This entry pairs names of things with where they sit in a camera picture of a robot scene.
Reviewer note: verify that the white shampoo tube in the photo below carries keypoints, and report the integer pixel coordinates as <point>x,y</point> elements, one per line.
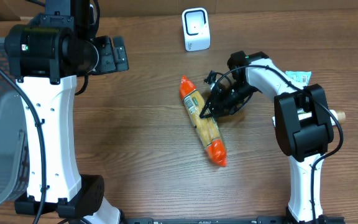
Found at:
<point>339,115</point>

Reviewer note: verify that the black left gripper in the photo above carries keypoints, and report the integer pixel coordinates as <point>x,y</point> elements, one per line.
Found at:
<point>111,63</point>

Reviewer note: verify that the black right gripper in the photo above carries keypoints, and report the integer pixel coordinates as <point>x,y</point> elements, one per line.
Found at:
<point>219,101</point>

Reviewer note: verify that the teal snack packet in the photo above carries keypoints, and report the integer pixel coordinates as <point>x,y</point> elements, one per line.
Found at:
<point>300,76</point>

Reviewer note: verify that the white barcode scanner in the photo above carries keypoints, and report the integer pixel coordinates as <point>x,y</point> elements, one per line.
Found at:
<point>196,29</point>

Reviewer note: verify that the orange spaghetti pack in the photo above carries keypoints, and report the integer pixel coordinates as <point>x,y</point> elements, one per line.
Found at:
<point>206,128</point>

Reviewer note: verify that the dark grey plastic basket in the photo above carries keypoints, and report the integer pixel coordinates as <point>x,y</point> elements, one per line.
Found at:
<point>14,156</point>

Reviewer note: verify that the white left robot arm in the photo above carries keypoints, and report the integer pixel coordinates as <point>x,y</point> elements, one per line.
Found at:
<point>46,57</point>

